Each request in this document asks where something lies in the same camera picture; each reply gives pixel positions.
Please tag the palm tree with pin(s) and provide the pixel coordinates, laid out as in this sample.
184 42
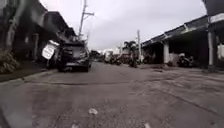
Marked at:
130 46

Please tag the long building with pillars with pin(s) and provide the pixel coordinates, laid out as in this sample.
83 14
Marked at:
186 43

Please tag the raised concrete kerb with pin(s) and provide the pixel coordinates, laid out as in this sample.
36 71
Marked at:
23 76

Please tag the robot's own part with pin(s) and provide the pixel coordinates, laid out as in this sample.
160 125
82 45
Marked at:
147 125
75 126

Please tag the pale utility pole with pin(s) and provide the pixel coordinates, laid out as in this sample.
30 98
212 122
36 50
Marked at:
138 45

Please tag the bush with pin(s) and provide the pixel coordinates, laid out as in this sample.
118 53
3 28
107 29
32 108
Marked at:
7 62

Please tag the tall utility pole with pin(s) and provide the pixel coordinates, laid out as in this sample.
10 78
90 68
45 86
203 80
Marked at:
82 18

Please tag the dark parked vehicle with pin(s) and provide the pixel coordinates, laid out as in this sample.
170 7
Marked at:
75 55

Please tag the pale litter piece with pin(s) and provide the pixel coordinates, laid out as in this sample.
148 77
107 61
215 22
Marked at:
93 111

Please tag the grey concrete road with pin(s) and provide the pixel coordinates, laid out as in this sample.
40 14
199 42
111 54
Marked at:
120 96

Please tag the white tilted sign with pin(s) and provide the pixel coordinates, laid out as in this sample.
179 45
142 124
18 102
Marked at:
49 50

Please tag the parked motorcycle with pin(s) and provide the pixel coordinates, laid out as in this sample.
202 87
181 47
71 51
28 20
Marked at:
184 61

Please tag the dark buildings with trees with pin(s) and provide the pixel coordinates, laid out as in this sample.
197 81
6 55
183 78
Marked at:
30 30

